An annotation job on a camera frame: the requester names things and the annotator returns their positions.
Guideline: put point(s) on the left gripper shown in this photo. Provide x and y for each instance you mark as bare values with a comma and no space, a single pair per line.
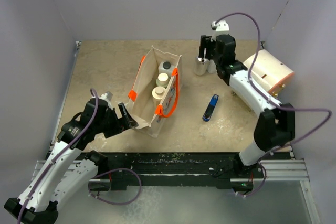
121,124

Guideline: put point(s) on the white bottle black cap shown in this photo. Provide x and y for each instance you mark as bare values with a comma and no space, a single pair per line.
166,67

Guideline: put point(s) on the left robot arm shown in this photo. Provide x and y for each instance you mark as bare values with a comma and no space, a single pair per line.
41,200

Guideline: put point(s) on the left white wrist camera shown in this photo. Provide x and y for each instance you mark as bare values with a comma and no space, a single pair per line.
107,96

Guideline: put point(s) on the white cylindrical container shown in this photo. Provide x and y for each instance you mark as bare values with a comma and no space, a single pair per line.
268,74

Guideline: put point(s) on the clear bottle silver cap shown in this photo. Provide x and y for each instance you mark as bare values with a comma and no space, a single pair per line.
201,65

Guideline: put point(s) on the green bottle cream cap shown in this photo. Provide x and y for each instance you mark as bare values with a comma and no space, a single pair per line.
162,80

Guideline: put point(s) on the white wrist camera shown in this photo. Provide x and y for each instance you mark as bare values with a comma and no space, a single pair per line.
219,28
107,96

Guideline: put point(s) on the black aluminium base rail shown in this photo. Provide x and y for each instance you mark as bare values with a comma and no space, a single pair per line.
195,169

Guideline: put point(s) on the white square bottle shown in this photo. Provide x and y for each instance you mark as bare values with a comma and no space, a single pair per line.
211,67

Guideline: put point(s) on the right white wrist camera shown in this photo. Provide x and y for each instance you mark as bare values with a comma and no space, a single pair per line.
219,28

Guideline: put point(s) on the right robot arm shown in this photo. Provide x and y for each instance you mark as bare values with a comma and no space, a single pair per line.
276,121

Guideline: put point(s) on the canvas tote bag orange handles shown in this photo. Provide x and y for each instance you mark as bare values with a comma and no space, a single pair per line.
140,105

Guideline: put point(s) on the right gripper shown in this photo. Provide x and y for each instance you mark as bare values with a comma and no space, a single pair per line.
206,42

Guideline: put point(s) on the blue stapler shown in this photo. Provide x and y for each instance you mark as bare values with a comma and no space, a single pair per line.
210,108

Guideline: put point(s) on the cream bottle wooden cap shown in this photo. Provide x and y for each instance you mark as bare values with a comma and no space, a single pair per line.
157,95

